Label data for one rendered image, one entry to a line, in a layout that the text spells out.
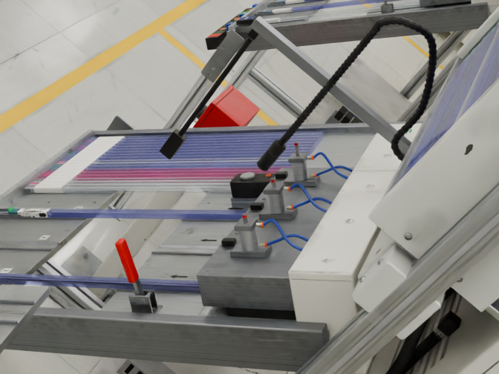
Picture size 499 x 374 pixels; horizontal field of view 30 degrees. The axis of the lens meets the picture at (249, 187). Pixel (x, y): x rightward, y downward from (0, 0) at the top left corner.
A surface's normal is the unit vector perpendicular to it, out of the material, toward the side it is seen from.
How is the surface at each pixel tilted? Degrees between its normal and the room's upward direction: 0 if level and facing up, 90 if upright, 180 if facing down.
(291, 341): 90
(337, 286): 90
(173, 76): 0
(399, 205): 90
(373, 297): 90
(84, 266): 0
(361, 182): 45
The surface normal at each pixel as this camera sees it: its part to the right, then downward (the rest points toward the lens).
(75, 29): 0.54, -0.65
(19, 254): -0.16, -0.91
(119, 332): -0.35, 0.42
